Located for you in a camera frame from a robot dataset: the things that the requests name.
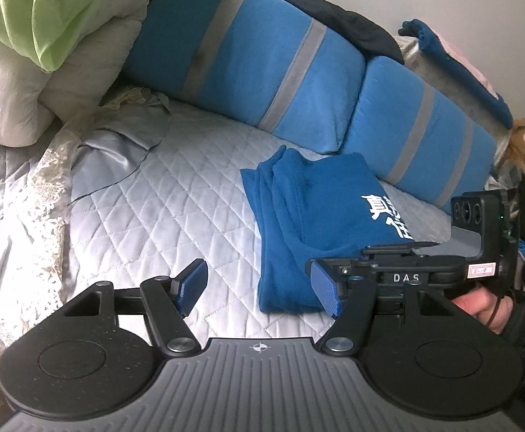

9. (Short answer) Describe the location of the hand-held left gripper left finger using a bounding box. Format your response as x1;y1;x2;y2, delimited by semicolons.
59;258;209;357

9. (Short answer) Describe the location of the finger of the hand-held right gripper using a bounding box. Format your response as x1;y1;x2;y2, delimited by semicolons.
305;242;416;280

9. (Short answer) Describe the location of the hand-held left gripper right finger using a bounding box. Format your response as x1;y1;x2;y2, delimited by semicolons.
309;260;469;357

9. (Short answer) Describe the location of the blue sweater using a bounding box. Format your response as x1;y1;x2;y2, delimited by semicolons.
240;145;426;314

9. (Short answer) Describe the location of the person's right hand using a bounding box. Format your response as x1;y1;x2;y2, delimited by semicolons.
451;288;515;334

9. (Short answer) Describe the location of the brown stuffed toy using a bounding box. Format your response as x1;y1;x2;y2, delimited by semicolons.
497;118;525;177

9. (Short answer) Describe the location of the small blue grey-striped cushion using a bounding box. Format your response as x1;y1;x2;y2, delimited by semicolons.
340;55;498;210

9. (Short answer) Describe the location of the blue and pink blanket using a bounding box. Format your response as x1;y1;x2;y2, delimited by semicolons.
399;19;514;129

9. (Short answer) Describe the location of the grey satin lace-trimmed cloth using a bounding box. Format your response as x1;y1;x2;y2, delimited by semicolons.
17;85;174;330

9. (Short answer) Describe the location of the large blue grey-striped cushion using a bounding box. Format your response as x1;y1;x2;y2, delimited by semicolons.
122;0;367;155

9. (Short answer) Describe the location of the dark garment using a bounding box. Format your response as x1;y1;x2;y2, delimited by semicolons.
244;0;406;65

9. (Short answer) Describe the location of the beige quilted comforter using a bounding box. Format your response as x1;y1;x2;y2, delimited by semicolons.
0;0;151;147

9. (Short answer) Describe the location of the green cloth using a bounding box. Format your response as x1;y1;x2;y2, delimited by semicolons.
0;0;127;73

